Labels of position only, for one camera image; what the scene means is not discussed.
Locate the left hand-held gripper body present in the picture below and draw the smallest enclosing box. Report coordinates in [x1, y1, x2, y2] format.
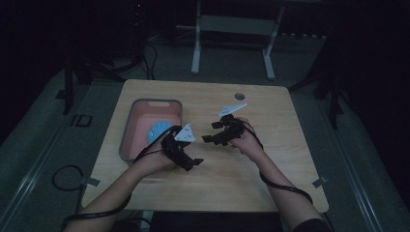
[161, 123, 197, 172]

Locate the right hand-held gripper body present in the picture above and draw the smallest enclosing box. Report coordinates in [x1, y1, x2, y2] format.
[215, 101, 249, 147]

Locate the blue glove with grey cuff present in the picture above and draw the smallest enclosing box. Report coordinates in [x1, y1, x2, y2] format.
[147, 120, 174, 145]

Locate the pink bin with grey rim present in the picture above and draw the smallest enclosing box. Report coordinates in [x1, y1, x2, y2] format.
[119, 98, 184, 162]

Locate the person's right hand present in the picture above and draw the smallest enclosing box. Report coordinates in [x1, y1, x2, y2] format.
[229, 117, 264, 161]

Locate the person's left hand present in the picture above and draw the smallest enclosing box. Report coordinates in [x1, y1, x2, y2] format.
[134, 144, 177, 177]

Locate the grey tape strip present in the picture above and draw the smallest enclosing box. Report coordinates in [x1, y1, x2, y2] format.
[80, 176, 102, 189]
[311, 176, 330, 189]

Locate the white metal stand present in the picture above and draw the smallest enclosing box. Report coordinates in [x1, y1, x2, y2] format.
[190, 0, 286, 81]

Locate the black tripod stand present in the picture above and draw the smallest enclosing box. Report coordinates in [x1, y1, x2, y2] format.
[54, 54, 144, 116]
[288, 61, 354, 131]

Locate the black rectangular floor frame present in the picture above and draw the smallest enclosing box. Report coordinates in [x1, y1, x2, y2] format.
[70, 113, 94, 128]

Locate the looped black floor cable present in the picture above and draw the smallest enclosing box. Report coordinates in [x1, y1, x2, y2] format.
[51, 164, 85, 193]

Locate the grey floor rail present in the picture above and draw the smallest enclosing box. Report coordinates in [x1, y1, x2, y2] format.
[332, 127, 386, 232]

